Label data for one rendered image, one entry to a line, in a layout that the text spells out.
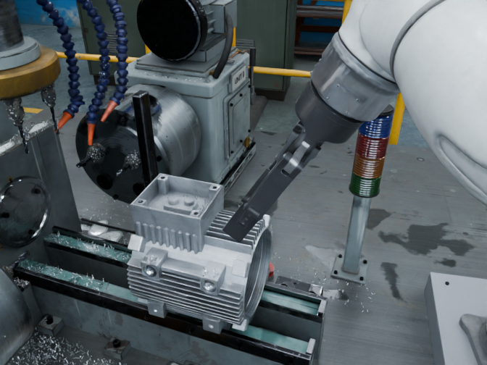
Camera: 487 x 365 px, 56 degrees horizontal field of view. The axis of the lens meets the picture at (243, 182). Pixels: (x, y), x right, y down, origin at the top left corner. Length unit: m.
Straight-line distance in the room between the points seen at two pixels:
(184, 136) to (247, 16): 2.86
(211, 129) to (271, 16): 2.71
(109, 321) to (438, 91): 0.77
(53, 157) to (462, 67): 0.88
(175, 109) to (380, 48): 0.73
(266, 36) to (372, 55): 3.45
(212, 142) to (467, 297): 0.69
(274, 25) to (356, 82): 3.40
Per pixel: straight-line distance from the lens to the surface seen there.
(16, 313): 0.75
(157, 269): 0.73
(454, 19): 0.37
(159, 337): 0.91
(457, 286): 1.08
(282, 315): 0.89
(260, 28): 3.88
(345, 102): 0.48
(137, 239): 0.76
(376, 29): 0.43
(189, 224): 0.71
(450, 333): 0.98
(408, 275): 1.16
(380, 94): 0.48
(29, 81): 0.78
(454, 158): 0.34
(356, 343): 0.99
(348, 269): 1.11
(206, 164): 1.25
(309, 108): 0.50
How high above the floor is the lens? 1.56
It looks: 33 degrees down
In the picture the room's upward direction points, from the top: straight up
